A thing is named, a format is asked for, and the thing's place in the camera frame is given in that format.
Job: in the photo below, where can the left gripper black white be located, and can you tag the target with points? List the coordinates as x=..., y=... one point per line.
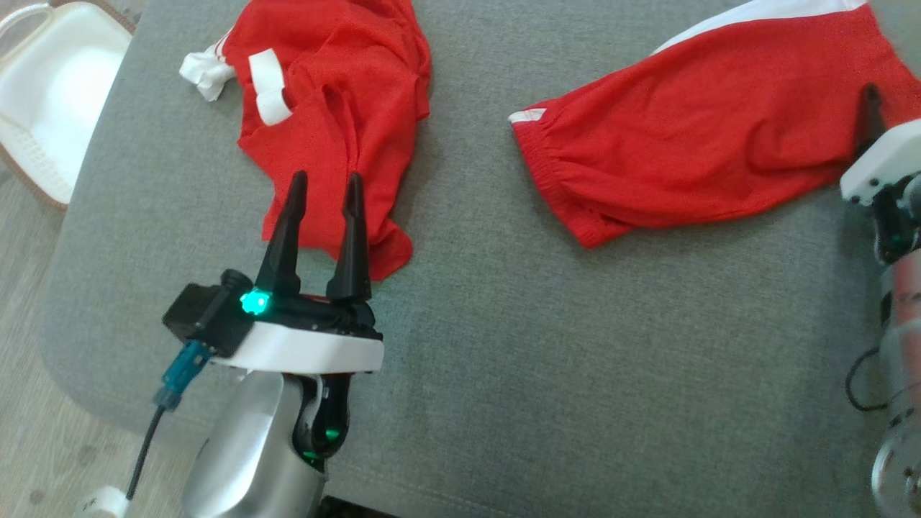
x=302, y=349

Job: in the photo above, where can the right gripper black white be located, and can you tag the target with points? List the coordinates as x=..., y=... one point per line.
x=881, y=169

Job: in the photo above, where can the red shorts with elastic waist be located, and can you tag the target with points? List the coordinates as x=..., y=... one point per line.
x=719, y=129

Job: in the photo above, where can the red jersey with white trim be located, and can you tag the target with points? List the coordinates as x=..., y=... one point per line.
x=338, y=86

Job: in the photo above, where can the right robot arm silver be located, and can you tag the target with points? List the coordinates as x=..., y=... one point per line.
x=903, y=324

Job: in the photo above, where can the large grey sofa seat cushion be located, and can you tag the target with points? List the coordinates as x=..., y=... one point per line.
x=575, y=360

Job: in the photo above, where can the white plastic laundry basket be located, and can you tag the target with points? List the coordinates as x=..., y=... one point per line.
x=57, y=93

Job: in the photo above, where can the white robot body part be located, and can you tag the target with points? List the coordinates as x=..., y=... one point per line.
x=101, y=503

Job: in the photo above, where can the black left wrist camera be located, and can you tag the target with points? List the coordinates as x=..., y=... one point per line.
x=205, y=316

